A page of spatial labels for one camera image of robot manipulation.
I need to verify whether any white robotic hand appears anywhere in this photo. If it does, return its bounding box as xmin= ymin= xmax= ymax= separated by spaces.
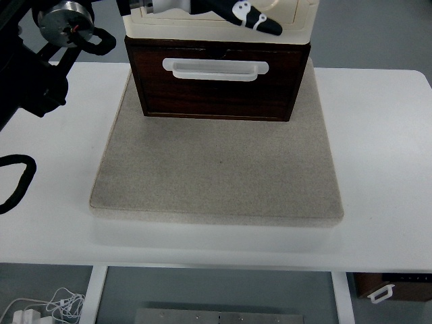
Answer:
xmin=145 ymin=0 xmax=283 ymax=36

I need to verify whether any dark wooden drawer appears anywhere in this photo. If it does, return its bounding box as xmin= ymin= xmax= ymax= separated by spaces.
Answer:
xmin=128 ymin=46 xmax=307 ymax=121

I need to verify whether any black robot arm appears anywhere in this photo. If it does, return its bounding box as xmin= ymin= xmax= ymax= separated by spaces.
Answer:
xmin=1 ymin=1 xmax=283 ymax=126

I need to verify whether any cream upper cabinet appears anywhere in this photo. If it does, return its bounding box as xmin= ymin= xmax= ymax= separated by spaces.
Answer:
xmin=117 ymin=0 xmax=319 ymax=45

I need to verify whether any dark wooden cabinet base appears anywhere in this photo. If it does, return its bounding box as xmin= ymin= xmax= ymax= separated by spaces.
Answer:
xmin=124 ymin=34 xmax=312 ymax=123

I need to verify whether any spare brown drawer box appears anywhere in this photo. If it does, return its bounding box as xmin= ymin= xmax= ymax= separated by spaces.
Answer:
xmin=353 ymin=273 xmax=431 ymax=304

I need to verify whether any white table leg left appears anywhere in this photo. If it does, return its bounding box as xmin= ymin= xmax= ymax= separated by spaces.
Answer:
xmin=79 ymin=265 xmax=108 ymax=324

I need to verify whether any white table leg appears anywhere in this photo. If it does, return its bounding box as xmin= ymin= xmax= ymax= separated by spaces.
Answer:
xmin=331 ymin=271 xmax=355 ymax=324
xmin=79 ymin=265 xmax=108 ymax=324

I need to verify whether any white table leg right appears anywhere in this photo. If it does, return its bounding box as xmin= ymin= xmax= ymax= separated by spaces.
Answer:
xmin=331 ymin=271 xmax=355 ymax=324

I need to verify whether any white power adapter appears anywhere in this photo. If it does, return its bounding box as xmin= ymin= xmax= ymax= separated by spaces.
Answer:
xmin=12 ymin=308 xmax=41 ymax=324

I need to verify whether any black sleeved cable loop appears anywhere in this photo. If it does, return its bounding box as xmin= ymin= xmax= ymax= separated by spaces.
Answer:
xmin=0 ymin=154 xmax=37 ymax=215

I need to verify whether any white spare drawer handle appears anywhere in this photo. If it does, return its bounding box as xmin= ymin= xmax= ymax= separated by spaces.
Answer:
xmin=367 ymin=283 xmax=395 ymax=304

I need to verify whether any white cable bundle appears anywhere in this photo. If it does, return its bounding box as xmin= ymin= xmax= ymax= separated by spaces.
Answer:
xmin=0 ymin=287 xmax=86 ymax=324

